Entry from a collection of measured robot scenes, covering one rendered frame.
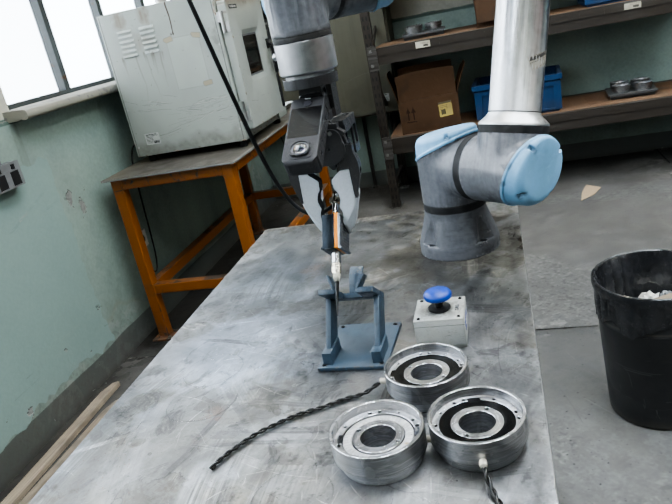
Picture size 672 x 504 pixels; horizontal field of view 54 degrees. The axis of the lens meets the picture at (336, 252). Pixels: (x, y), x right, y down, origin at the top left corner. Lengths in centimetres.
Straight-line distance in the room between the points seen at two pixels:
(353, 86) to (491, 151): 346
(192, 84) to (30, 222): 88
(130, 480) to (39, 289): 190
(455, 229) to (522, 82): 29
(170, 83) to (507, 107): 210
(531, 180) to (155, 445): 68
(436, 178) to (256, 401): 52
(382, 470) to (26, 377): 206
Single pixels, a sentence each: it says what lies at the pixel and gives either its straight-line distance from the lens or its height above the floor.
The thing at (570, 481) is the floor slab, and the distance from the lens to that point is 195.
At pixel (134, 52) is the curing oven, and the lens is 308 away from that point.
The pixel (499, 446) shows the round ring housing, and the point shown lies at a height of 83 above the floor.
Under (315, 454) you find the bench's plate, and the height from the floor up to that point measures 80.
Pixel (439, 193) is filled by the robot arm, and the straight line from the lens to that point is 121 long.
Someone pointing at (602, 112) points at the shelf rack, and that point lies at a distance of 418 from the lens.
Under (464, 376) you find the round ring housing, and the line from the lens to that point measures 82.
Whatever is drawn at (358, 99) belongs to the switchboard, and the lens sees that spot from 454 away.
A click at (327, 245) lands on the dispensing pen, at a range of 87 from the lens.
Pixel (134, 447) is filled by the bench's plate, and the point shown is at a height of 80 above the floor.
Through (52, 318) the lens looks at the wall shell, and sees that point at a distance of 276.
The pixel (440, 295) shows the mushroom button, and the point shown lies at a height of 87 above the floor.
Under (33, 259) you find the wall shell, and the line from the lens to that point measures 271.
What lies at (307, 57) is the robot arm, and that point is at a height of 122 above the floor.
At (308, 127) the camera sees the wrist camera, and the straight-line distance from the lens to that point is 82.
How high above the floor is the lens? 127
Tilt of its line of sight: 20 degrees down
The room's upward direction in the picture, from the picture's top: 12 degrees counter-clockwise
